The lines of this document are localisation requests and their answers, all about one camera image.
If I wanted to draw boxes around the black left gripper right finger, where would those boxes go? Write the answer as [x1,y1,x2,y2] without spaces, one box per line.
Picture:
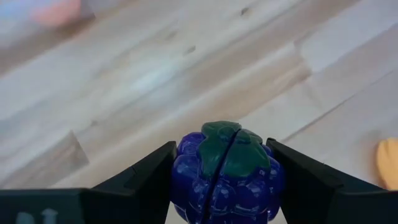
[266,138,398,224]

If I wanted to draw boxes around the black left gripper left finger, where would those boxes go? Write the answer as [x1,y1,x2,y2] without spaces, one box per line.
[83,141,178,224]

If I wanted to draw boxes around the purple toy grapes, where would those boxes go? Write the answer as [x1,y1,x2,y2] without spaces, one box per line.
[169,120,286,224]

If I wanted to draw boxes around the pink toy peach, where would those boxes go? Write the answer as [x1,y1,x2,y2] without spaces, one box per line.
[30,0,83,27]

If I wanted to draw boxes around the yellow toy banana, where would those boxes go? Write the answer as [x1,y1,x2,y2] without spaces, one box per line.
[375,138,398,190]

